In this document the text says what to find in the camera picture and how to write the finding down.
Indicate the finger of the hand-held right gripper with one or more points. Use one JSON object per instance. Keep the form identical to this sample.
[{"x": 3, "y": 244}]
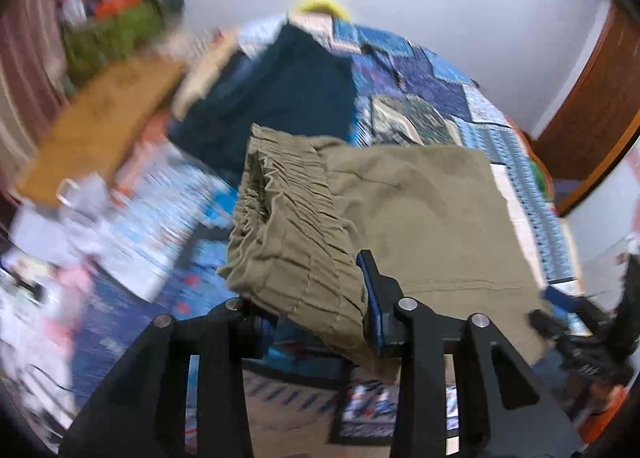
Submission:
[
  {"x": 546, "y": 324},
  {"x": 565, "y": 299}
]

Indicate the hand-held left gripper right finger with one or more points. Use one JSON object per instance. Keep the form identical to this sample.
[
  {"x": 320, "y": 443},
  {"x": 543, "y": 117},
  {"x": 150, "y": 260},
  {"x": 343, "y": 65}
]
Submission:
[{"x": 372, "y": 298}]

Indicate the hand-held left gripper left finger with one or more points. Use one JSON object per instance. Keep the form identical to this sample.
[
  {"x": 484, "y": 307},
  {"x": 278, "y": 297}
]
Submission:
[{"x": 220, "y": 368}]

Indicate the olive green shorts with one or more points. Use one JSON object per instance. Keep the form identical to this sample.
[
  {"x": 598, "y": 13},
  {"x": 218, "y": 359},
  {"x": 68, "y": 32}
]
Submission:
[{"x": 400, "y": 218}]

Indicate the dark navy pants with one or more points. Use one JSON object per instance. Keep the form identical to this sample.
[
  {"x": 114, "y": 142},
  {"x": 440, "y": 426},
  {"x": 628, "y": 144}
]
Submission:
[{"x": 280, "y": 93}]

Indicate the wooden door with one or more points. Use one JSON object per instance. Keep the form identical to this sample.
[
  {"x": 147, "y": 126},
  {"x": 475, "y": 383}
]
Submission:
[{"x": 590, "y": 128}]

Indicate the pile of papers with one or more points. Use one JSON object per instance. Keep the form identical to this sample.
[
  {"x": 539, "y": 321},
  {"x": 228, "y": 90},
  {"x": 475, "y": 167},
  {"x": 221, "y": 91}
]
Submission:
[{"x": 45, "y": 288}]

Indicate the blue patchwork blanket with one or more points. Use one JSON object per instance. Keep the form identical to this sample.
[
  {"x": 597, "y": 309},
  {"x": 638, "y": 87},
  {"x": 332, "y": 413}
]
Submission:
[{"x": 435, "y": 88}]

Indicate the wooden lap desk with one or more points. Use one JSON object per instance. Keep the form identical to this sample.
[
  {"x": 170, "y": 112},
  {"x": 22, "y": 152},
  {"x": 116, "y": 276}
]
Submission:
[{"x": 95, "y": 128}]

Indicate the yellow foam arc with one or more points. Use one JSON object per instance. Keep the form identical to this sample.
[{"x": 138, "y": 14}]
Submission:
[{"x": 322, "y": 2}]

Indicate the green fabric basket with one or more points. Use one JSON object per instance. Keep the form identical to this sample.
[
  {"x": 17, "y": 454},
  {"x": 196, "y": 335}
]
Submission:
[{"x": 112, "y": 41}]

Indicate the striped red curtain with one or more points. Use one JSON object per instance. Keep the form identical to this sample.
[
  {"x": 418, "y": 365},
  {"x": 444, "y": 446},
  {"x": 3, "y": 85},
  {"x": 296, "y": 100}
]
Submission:
[{"x": 25, "y": 63}]

